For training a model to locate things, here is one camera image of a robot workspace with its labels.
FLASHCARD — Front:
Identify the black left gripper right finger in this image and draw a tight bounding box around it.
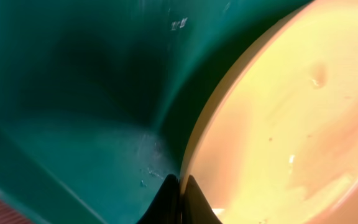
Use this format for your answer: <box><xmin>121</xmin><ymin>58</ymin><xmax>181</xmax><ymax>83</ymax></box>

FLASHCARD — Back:
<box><xmin>182</xmin><ymin>175</ymin><xmax>222</xmax><ymax>224</ymax></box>

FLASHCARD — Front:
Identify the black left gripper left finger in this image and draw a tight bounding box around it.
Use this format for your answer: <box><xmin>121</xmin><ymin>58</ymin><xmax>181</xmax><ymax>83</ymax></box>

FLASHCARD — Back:
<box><xmin>137</xmin><ymin>174</ymin><xmax>180</xmax><ymax>224</ymax></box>

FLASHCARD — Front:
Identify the yellow-green plate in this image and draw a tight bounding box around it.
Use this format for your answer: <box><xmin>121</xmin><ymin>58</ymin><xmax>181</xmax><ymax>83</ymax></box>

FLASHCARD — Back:
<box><xmin>180</xmin><ymin>1</ymin><xmax>358</xmax><ymax>223</ymax></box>

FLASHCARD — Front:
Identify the blue plastic tray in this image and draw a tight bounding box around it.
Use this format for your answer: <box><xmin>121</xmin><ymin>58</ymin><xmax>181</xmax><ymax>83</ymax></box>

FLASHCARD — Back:
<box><xmin>0</xmin><ymin>0</ymin><xmax>306</xmax><ymax>223</ymax></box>

